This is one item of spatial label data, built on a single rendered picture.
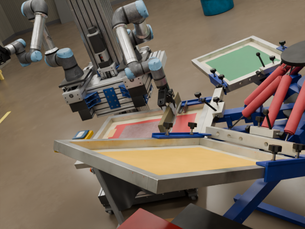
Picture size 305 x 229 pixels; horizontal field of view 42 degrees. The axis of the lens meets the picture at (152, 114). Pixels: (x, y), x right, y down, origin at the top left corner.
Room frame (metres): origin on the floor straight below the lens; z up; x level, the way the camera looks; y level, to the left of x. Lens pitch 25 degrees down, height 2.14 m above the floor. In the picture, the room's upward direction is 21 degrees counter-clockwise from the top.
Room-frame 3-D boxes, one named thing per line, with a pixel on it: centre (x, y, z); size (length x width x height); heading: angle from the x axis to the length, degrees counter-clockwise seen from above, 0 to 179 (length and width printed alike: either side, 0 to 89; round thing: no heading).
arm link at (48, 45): (3.19, 0.57, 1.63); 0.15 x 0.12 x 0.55; 47
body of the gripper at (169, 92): (2.24, -0.12, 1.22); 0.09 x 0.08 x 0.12; 154
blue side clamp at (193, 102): (2.45, -0.25, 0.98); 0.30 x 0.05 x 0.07; 64
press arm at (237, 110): (2.06, -0.42, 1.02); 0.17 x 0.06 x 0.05; 64
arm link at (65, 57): (3.10, 0.47, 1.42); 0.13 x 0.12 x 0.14; 47
